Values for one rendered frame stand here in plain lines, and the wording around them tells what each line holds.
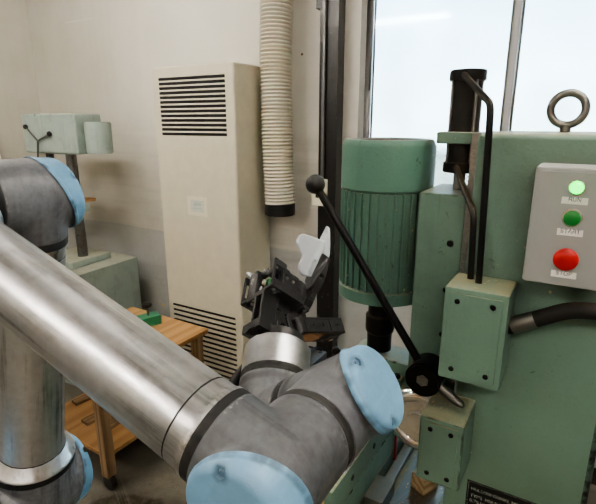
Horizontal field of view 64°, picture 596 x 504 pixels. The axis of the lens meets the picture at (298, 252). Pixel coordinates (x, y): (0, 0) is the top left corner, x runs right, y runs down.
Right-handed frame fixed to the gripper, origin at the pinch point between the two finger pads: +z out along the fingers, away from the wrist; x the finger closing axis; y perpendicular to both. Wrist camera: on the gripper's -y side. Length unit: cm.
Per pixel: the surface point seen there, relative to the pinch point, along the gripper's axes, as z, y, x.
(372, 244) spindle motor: 6.7, -12.6, -5.8
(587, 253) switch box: -10.3, -19.1, -35.7
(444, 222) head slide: 5.7, -15.9, -18.9
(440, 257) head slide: 2.5, -19.6, -15.0
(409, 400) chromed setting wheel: -14.8, -29.9, 1.3
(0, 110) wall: 218, 80, 223
